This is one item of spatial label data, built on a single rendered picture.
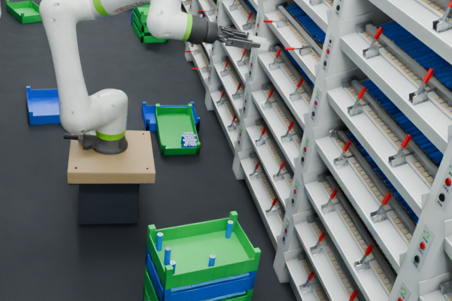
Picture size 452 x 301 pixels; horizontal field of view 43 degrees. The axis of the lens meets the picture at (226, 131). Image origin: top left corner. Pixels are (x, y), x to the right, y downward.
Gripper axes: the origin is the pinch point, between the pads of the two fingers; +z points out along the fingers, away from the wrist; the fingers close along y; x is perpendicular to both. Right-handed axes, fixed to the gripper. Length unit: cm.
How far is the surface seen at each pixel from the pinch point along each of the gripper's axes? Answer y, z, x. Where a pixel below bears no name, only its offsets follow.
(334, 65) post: 26.8, 15.9, 7.3
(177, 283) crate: 62, -25, -56
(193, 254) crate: 49, -17, -56
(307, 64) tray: 7.5, 17.0, -1.5
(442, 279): 97, 24, -14
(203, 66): -148, 32, -75
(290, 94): -1.3, 19.9, -17.8
